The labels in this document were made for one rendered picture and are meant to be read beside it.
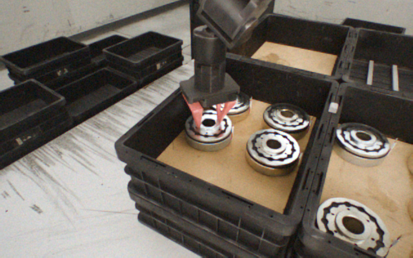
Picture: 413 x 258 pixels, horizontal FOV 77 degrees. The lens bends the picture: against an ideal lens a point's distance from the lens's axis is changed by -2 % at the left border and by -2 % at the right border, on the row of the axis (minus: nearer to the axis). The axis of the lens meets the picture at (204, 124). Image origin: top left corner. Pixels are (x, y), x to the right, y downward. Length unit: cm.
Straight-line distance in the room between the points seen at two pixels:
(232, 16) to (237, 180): 29
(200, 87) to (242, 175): 18
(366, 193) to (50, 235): 63
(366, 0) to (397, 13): 35
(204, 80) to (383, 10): 344
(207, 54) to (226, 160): 22
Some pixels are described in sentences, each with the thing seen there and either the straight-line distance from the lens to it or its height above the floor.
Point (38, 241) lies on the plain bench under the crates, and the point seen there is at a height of 70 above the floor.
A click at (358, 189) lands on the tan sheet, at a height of 83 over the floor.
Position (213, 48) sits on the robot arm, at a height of 105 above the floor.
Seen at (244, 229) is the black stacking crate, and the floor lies 87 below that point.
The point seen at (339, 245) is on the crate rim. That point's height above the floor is 93.
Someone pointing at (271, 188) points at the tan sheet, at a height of 83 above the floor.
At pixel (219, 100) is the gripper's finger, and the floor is 94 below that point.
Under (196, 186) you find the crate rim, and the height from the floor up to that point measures 93.
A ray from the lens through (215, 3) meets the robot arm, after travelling 41.
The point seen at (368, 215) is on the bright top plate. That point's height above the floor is 86.
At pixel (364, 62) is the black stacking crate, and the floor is 83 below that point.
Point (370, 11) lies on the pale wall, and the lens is 383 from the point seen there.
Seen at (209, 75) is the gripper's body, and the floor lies 100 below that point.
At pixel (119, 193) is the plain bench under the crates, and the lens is 67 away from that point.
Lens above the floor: 122
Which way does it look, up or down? 39 degrees down
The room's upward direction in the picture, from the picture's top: straight up
